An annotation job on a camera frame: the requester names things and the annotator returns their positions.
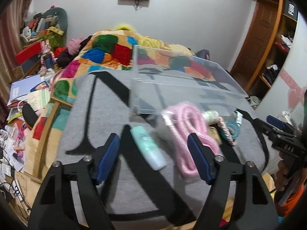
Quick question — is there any pink knit hat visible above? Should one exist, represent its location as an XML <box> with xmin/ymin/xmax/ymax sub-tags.
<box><xmin>67</xmin><ymin>37</ymin><xmax>85</xmax><ymax>56</ymax></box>

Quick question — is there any striped pink curtain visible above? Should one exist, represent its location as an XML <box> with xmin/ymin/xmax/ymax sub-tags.
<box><xmin>1</xmin><ymin>0</ymin><xmax>32</xmax><ymax>125</ymax></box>

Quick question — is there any green neck pillow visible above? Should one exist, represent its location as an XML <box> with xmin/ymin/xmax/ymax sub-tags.
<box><xmin>43</xmin><ymin>7</ymin><xmax>68</xmax><ymax>45</ymax></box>

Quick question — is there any clear plastic storage box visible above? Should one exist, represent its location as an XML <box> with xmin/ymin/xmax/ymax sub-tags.
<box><xmin>129</xmin><ymin>45</ymin><xmax>248</xmax><ymax>116</ymax></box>

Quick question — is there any wooden wardrobe shelf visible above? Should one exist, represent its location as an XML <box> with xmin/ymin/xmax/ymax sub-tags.
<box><xmin>246</xmin><ymin>0</ymin><xmax>298</xmax><ymax>99</ymax></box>

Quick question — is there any yellow pillow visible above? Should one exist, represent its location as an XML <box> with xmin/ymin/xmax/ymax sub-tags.
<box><xmin>114</xmin><ymin>24</ymin><xmax>135</xmax><ymax>32</ymax></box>

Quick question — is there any pink white braided ring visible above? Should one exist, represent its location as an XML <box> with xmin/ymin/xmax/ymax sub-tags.
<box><xmin>217</xmin><ymin>116</ymin><xmax>239</xmax><ymax>146</ymax></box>

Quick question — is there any blue white booklet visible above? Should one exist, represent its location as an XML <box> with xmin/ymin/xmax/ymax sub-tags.
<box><xmin>9</xmin><ymin>74</ymin><xmax>41</xmax><ymax>101</ymax></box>

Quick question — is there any pink rope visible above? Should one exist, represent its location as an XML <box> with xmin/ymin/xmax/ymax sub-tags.
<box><xmin>161</xmin><ymin>101</ymin><xmax>221</xmax><ymax>179</ymax></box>

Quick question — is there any brown wooden door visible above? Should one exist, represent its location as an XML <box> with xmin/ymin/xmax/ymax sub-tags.
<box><xmin>230</xmin><ymin>0</ymin><xmax>278</xmax><ymax>78</ymax></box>

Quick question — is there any teal tape roll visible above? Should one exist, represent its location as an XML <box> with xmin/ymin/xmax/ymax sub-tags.
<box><xmin>225</xmin><ymin>121</ymin><xmax>240</xmax><ymax>140</ymax></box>

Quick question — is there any white green pill bottle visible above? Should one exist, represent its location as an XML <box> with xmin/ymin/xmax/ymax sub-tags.
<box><xmin>202</xmin><ymin>110</ymin><xmax>219</xmax><ymax>126</ymax></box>

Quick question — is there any right hand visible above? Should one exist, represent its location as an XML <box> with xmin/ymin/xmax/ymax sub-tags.
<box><xmin>274</xmin><ymin>160</ymin><xmax>306</xmax><ymax>193</ymax></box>

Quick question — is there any colourful patchwork quilt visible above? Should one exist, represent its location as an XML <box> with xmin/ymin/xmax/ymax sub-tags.
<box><xmin>25</xmin><ymin>30</ymin><xmax>217</xmax><ymax>180</ymax></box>

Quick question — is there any pink bunny toy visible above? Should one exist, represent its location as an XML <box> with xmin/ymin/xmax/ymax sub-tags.
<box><xmin>40</xmin><ymin>39</ymin><xmax>56</xmax><ymax>69</ymax></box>

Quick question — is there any purple backpack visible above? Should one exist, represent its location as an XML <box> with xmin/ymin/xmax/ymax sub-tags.
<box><xmin>195</xmin><ymin>49</ymin><xmax>210</xmax><ymax>60</ymax></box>

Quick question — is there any white cream tube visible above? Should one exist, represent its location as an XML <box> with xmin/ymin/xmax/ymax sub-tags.
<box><xmin>235</xmin><ymin>111</ymin><xmax>243</xmax><ymax>127</ymax></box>

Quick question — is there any grey black blanket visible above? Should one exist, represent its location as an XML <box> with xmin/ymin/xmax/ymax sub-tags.
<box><xmin>56</xmin><ymin>70</ymin><xmax>269</xmax><ymax>228</ymax></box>

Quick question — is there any red box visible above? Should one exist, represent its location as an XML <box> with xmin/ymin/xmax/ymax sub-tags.
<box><xmin>16</xmin><ymin>42</ymin><xmax>42</xmax><ymax>65</ymax></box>

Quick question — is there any mint green lotion tube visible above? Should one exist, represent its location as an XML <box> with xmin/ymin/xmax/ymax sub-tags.
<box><xmin>130</xmin><ymin>126</ymin><xmax>166</xmax><ymax>171</ymax></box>

